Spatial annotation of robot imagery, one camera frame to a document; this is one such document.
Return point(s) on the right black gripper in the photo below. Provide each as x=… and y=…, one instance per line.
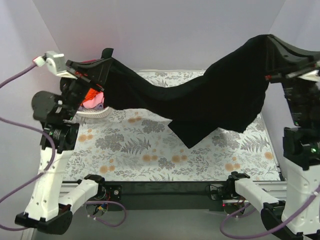
x=282, y=75

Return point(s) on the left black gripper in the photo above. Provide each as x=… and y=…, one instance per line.
x=85, y=77

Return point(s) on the black t shirt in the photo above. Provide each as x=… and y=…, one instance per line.
x=228, y=95

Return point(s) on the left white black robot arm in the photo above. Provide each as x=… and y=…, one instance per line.
x=47, y=211

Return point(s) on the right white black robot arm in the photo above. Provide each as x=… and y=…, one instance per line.
x=297, y=216

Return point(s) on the orange t shirt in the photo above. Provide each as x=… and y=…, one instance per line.
x=91, y=94

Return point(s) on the pink t shirt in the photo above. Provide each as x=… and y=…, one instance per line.
x=97, y=100

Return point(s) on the lavender t shirt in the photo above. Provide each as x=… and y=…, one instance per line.
x=98, y=107

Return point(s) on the white plastic laundry basket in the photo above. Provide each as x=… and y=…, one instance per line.
x=94, y=113

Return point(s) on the floral patterned table mat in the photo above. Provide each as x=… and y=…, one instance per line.
x=137, y=145

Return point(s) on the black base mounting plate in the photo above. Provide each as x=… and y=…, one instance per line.
x=169, y=195

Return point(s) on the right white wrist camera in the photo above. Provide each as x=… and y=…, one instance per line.
x=309, y=73

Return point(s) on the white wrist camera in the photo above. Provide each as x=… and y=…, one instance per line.
x=56, y=64
x=309, y=73

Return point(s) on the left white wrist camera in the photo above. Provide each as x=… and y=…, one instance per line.
x=56, y=64

